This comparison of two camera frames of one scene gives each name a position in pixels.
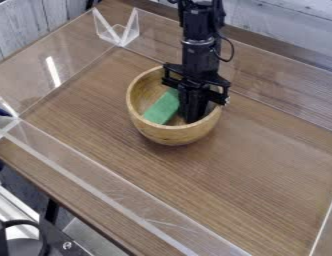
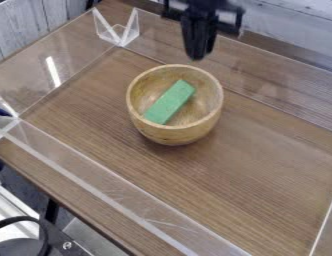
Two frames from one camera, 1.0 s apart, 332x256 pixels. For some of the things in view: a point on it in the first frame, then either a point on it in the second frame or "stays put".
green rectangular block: x=165 y=107 stays put
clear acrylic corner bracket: x=117 y=35 stays put
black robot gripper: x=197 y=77 -> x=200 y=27
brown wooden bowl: x=145 y=90 stays put
